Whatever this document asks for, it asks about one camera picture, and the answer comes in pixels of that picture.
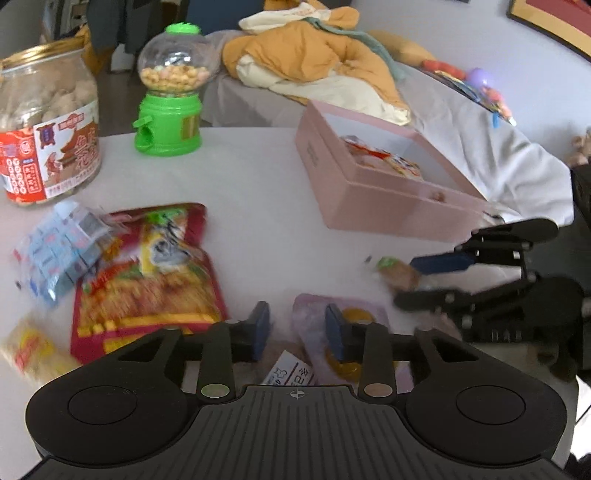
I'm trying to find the brown sandwich biscuit pack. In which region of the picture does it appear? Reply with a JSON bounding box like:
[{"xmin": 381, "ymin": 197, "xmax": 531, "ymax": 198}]
[{"xmin": 233, "ymin": 340, "xmax": 315, "ymax": 388}]

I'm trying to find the yellow plum fruit pack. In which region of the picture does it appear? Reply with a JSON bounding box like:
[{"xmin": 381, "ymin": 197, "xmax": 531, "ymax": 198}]
[{"xmin": 291, "ymin": 294, "xmax": 416, "ymax": 401}]

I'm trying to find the hawthorn lollipop pack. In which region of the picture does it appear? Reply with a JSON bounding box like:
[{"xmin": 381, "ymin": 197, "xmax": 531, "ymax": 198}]
[{"xmin": 365, "ymin": 256, "xmax": 422, "ymax": 294}]

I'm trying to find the blue candy cube bag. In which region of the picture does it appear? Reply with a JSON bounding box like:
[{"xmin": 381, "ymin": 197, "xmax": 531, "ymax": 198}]
[{"xmin": 12, "ymin": 199, "xmax": 113, "ymax": 307}]

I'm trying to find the red spicy snack bag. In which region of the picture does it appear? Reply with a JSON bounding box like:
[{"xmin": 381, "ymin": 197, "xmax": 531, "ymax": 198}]
[{"xmin": 70, "ymin": 203, "xmax": 228, "ymax": 364}]

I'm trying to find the panda snack pack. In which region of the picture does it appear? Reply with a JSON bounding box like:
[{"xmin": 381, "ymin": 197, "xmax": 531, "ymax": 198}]
[{"xmin": 363, "ymin": 155, "xmax": 423, "ymax": 180}]

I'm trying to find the pink cardboard box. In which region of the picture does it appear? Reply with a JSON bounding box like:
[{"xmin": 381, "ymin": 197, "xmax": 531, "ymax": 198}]
[{"xmin": 295, "ymin": 101, "xmax": 493, "ymax": 243}]

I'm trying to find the red white snack pack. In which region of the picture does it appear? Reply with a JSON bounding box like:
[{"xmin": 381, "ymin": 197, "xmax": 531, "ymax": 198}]
[{"xmin": 341, "ymin": 135, "xmax": 392, "ymax": 169}]

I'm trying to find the yellow and cream blanket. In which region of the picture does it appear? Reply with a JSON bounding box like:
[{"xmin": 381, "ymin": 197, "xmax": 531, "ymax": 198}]
[{"xmin": 221, "ymin": 1, "xmax": 436, "ymax": 126}]

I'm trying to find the green gumball candy dispenser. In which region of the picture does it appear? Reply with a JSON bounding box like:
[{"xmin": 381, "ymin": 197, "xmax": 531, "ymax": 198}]
[{"xmin": 132, "ymin": 23, "xmax": 219, "ymax": 157}]

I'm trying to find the gold-lid peanut snack jar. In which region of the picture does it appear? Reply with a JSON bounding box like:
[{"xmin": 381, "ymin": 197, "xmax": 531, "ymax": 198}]
[{"xmin": 1, "ymin": 37, "xmax": 101, "ymax": 206}]

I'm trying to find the dark jacket on chair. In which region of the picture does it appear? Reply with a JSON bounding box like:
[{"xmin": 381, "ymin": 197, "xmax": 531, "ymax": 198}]
[{"xmin": 86, "ymin": 0, "xmax": 165, "ymax": 54}]

